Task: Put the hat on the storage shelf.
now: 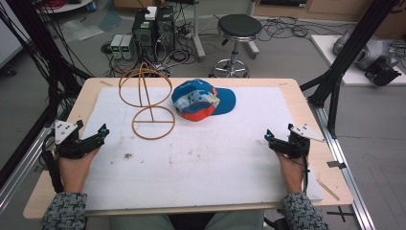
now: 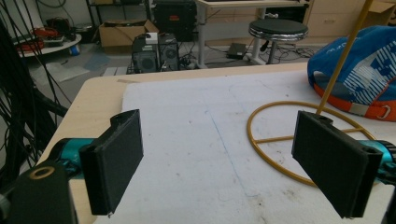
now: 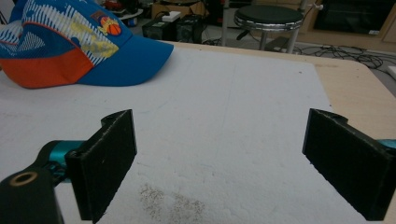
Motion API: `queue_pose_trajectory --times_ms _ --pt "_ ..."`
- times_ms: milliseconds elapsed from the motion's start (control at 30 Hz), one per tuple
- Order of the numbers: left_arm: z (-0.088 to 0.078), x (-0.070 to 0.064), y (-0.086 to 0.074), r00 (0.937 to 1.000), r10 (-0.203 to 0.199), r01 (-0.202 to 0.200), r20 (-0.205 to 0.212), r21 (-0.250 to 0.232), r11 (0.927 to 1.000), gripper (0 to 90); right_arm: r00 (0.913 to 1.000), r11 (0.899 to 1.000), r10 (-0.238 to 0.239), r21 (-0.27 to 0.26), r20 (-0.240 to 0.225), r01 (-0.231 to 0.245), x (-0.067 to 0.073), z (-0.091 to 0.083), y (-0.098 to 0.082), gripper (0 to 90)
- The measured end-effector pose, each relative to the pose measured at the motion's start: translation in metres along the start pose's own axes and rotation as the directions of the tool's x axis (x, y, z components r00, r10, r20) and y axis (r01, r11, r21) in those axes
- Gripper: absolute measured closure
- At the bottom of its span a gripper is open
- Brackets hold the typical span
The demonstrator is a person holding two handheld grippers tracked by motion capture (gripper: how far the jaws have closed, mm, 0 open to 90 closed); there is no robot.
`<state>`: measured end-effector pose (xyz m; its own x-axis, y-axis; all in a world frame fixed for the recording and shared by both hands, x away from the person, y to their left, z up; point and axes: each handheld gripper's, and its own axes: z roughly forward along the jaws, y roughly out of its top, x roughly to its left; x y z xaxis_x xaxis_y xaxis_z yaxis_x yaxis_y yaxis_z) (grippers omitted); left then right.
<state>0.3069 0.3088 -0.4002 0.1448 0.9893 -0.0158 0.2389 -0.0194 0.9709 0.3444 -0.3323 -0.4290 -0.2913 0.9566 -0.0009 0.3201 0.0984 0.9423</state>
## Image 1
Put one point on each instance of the person's left hand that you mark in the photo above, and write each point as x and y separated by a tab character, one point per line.
75	172

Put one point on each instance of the white floor board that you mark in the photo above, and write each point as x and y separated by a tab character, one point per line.
348	60

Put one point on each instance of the black tape cross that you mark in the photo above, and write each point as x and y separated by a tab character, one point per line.
341	213

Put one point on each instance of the grey tape piece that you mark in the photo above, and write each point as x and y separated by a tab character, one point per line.
336	165

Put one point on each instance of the person's legs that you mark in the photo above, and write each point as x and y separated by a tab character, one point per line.
188	222

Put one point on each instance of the grey power supply unit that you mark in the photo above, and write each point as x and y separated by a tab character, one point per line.
116	46
127	47

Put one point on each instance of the white foam mat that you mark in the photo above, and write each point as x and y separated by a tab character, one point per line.
204	159

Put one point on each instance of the aluminium rail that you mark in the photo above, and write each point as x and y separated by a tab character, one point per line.
343	166
19	172

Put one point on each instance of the person's right hand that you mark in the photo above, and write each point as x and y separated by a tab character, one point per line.
292	174

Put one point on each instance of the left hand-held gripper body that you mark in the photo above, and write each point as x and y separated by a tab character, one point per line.
68	145

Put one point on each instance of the grey and black device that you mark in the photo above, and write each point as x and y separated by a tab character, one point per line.
370	56

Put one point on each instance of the blue baseball cap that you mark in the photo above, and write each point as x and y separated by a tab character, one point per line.
201	99

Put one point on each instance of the black computer tower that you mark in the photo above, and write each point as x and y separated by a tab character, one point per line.
143	35
166	28

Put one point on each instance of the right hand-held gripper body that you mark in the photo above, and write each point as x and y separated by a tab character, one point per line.
297	143

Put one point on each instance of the thin wooden stick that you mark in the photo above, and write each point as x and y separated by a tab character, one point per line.
328	190

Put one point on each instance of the black metal frame post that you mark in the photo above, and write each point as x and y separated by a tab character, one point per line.
41	54
348	54

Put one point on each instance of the black round stool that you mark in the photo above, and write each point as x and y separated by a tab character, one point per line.
239	27

